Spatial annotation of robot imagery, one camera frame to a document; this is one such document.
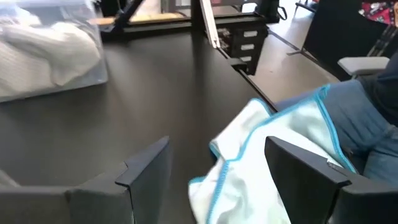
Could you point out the light blue microfiber towel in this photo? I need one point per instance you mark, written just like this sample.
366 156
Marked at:
242 193

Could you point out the clear plastic storage bin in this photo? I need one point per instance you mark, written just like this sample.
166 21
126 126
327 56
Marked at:
77 90

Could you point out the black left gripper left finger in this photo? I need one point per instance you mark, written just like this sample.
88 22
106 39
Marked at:
149 186

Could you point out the grey padded armrest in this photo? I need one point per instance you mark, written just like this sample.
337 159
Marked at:
363 65

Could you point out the red patterned cloth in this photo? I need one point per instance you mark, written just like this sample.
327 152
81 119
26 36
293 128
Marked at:
379 11

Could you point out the black diagonal frame strut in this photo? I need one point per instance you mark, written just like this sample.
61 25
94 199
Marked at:
127 15

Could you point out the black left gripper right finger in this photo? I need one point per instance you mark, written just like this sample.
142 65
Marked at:
301 180

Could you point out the person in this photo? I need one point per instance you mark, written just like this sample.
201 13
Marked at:
357 118

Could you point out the white metal bar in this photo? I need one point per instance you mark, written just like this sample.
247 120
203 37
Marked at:
210 25

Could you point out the grey waffle microfiber towel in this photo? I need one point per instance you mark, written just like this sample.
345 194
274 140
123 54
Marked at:
62 53

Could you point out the wooden table side board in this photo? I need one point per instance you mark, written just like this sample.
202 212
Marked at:
149 18

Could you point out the black drawer cabinet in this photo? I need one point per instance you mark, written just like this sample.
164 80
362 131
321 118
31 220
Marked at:
245 46

